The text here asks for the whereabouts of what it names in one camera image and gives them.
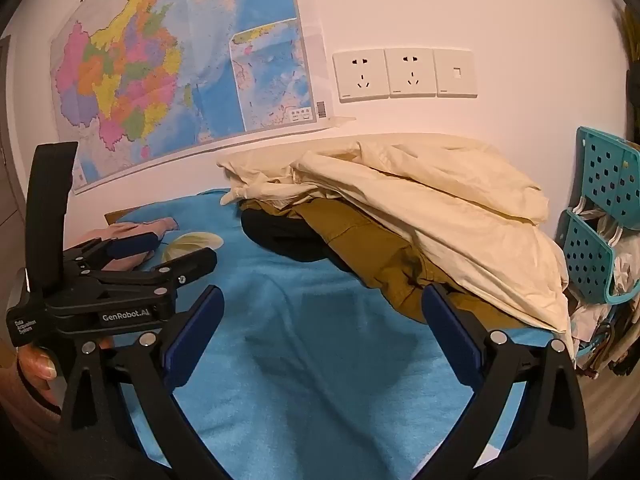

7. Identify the pink garment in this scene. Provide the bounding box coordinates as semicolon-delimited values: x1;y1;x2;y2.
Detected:
65;217;177;273

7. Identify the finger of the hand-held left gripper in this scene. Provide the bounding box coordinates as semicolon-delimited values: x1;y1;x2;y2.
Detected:
62;232;161;273
82;247;218;295

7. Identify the yellowish dried plant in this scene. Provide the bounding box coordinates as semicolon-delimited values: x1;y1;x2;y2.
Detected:
620;5;640;61

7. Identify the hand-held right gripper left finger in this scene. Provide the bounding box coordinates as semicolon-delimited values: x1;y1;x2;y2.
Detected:
55;285;231;480

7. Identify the black garment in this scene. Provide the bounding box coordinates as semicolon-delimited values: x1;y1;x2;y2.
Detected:
241;208;356;273

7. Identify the cream garment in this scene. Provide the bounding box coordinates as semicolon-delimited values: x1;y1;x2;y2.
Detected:
216;133;576;356

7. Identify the brown board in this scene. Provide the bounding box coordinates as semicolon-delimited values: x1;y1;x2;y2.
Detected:
104;206;151;226

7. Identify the colourful wall map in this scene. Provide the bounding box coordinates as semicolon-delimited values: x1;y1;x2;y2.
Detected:
50;0;358;196

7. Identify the person's left hand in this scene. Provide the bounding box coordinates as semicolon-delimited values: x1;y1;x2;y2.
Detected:
17;347;65;413

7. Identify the teal perforated plastic rack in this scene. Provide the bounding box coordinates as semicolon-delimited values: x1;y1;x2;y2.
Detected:
562;126;640;306

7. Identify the blue flower print blanket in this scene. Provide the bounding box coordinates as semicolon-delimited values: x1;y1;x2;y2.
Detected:
107;187;576;480

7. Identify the white wall socket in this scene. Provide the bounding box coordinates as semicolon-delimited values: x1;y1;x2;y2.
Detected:
384;48;437;98
332;49;390;103

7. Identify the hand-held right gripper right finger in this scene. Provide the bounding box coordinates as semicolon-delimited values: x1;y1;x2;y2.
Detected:
410;282;588;480

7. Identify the olive green garment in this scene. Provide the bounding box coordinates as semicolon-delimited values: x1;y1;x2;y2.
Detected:
240;197;526;328

